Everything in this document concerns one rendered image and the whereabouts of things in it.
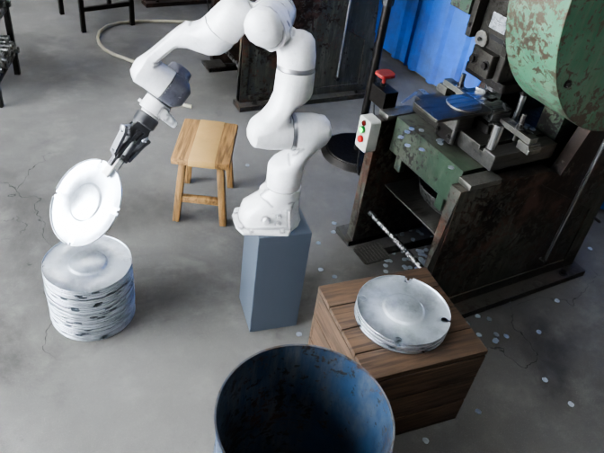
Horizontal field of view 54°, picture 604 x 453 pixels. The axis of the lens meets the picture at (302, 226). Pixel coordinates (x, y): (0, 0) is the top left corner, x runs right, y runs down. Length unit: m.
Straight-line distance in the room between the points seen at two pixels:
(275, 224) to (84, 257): 0.68
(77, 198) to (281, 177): 0.67
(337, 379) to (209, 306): 0.81
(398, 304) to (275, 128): 0.65
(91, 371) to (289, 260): 0.75
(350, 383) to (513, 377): 0.89
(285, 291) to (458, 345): 0.63
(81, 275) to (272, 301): 0.65
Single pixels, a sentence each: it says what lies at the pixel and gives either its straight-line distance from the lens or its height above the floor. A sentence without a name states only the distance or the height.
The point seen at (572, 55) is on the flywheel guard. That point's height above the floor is 1.18.
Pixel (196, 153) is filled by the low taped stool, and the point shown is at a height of 0.33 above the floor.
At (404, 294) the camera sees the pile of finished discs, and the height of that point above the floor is 0.39.
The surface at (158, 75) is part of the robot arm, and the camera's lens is 1.85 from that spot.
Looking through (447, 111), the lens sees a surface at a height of 0.78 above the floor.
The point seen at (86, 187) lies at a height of 0.50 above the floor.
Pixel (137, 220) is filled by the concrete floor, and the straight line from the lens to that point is 2.69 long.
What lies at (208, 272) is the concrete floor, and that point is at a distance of 2.43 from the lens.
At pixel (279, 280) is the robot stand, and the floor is 0.25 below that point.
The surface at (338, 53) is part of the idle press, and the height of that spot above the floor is 0.28.
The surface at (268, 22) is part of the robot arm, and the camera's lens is 1.61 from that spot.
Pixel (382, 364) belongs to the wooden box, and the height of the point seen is 0.35.
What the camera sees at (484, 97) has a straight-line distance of 2.30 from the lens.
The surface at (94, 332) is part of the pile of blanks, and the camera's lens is 2.18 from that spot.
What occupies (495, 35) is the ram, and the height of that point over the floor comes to 1.03.
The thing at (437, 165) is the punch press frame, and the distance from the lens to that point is 2.17.
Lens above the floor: 1.67
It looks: 38 degrees down
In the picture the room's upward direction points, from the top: 9 degrees clockwise
